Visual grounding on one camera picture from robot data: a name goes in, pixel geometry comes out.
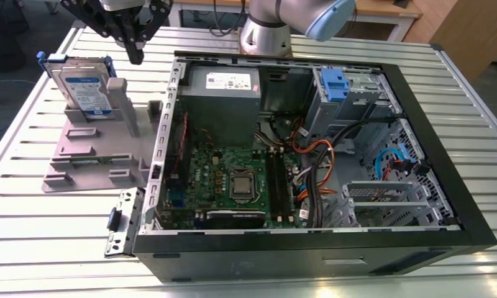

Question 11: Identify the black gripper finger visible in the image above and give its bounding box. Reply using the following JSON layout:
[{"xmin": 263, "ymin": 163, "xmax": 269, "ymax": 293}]
[
  {"xmin": 134, "ymin": 0, "xmax": 174, "ymax": 65},
  {"xmin": 59, "ymin": 0, "xmax": 135, "ymax": 65}
]

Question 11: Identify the hard disk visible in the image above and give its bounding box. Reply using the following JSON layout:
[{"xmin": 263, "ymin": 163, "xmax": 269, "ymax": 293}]
[{"xmin": 35, "ymin": 52, "xmax": 117, "ymax": 122}]

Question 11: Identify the metal disk bay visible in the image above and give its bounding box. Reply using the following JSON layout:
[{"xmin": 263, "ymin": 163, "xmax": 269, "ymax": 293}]
[{"xmin": 341, "ymin": 181, "xmax": 457, "ymax": 229}]

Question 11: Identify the black office chair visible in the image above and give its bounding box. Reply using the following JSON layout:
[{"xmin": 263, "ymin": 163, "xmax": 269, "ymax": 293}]
[{"xmin": 0, "ymin": 0, "xmax": 29, "ymax": 74}]

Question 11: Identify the grey power supply unit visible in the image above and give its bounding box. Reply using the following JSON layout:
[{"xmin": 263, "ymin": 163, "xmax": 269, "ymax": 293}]
[{"xmin": 177, "ymin": 65, "xmax": 262, "ymax": 149}]

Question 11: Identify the grey parts rack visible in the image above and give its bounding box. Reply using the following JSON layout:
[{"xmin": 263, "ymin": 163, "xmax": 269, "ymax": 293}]
[{"xmin": 39, "ymin": 77, "xmax": 166, "ymax": 194}]

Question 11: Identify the green RAM stick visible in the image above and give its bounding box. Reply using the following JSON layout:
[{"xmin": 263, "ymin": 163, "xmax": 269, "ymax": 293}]
[{"xmin": 67, "ymin": 156, "xmax": 114, "ymax": 164}]

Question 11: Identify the blue plastic drive latch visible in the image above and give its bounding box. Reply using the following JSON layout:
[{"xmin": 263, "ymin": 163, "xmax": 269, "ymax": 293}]
[{"xmin": 321, "ymin": 68, "xmax": 351, "ymax": 102}]

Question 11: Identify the CPU socket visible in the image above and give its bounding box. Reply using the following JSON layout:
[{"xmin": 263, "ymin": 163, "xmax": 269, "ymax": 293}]
[{"xmin": 226, "ymin": 167, "xmax": 258, "ymax": 203}]

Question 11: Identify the green motherboard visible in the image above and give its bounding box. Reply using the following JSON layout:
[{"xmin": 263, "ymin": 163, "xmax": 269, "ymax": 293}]
[{"xmin": 155, "ymin": 145, "xmax": 311, "ymax": 230}]

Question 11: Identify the metal drive cage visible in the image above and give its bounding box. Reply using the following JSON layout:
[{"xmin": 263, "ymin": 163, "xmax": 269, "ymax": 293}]
[{"xmin": 305, "ymin": 66, "xmax": 402, "ymax": 147}]

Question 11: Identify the silver CPU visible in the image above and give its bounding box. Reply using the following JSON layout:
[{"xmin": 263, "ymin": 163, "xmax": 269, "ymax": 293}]
[{"xmin": 230, "ymin": 176, "xmax": 253, "ymax": 195}]

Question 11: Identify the blue expansion slot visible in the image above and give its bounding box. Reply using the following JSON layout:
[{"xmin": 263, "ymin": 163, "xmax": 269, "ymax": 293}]
[{"xmin": 167, "ymin": 187, "xmax": 187, "ymax": 209}]

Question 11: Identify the black RAM slot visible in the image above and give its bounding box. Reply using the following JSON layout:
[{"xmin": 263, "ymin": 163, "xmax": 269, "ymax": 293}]
[
  {"xmin": 266, "ymin": 147, "xmax": 283, "ymax": 223},
  {"xmin": 277, "ymin": 147, "xmax": 295, "ymax": 223}
]

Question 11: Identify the black graphics card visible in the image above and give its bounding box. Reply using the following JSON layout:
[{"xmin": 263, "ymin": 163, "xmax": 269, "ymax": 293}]
[{"xmin": 193, "ymin": 209, "xmax": 267, "ymax": 230}]

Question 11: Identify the brown wooden cabinet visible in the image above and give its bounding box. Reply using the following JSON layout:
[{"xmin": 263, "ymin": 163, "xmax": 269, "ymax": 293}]
[{"xmin": 403, "ymin": 0, "xmax": 497, "ymax": 83}]

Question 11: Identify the black PC case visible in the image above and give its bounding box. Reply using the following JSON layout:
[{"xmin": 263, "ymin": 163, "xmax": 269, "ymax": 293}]
[{"xmin": 130, "ymin": 49, "xmax": 497, "ymax": 283}]

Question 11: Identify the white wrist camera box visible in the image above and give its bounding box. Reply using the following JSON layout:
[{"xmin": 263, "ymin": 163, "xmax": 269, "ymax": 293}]
[{"xmin": 98, "ymin": 0, "xmax": 146, "ymax": 12}]

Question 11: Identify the white floor cable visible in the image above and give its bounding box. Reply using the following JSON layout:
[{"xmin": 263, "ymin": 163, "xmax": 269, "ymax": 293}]
[{"xmin": 0, "ymin": 79, "xmax": 38, "ymax": 91}]

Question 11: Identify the thin red wire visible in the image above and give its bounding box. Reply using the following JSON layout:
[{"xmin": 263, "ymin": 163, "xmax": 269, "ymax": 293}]
[{"xmin": 171, "ymin": 111, "xmax": 190, "ymax": 179}]

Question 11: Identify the yellow black wire bundle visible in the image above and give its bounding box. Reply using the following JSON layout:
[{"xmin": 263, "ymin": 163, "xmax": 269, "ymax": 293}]
[{"xmin": 254, "ymin": 130, "xmax": 293, "ymax": 149}]

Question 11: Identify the orange wire bundle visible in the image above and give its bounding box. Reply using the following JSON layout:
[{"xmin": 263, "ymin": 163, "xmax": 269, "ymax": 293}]
[{"xmin": 291, "ymin": 139, "xmax": 341, "ymax": 202}]

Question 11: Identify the metal card retention bracket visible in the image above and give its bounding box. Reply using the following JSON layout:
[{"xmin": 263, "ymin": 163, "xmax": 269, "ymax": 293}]
[{"xmin": 103, "ymin": 187, "xmax": 146, "ymax": 258}]

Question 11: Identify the blue data wire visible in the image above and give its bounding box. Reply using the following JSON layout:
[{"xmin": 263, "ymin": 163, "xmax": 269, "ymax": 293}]
[{"xmin": 374, "ymin": 148, "xmax": 406, "ymax": 181}]

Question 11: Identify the power wire black connector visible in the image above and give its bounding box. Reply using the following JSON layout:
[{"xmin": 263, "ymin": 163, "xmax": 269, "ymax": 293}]
[{"xmin": 390, "ymin": 158, "xmax": 431, "ymax": 178}]

